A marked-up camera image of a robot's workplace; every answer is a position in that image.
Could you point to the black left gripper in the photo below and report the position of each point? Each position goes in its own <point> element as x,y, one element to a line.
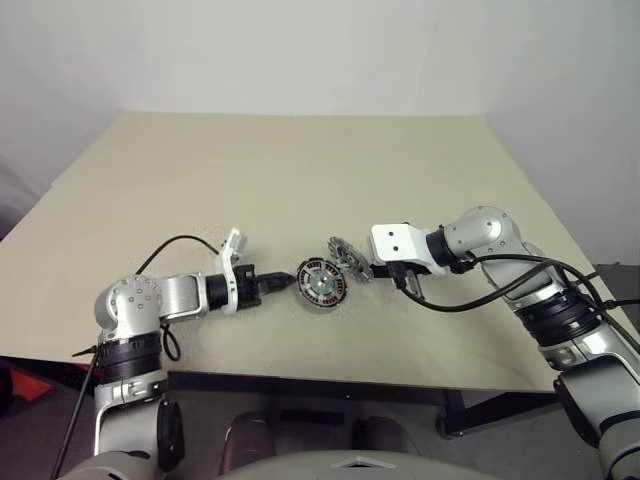
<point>247,287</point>

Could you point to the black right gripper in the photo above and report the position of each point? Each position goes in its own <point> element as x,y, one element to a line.
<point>405,270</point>

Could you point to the round grey motor lid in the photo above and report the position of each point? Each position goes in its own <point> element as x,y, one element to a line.
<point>350,260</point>

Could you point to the motor housing with copper windings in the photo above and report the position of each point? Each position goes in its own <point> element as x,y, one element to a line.
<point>305,295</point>

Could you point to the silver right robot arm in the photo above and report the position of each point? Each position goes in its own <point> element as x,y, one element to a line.
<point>550,310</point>

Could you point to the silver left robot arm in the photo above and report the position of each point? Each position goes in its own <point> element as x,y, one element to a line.
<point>135,305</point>

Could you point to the dark rounded shape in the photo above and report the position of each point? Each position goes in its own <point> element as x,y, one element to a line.
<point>247,437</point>

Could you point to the grey robot torso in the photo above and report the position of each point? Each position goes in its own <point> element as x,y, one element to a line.
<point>340,467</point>

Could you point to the red object under table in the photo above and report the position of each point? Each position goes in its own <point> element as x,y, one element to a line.
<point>35,385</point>

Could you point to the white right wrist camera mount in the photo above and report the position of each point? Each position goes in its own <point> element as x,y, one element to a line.
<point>400,240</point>

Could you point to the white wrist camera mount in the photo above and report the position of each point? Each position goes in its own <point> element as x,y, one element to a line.
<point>400,240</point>
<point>227,260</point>

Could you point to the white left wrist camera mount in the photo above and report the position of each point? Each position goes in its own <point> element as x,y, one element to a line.
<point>227,260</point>

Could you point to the black table frame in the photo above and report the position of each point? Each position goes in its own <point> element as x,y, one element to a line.
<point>325,385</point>

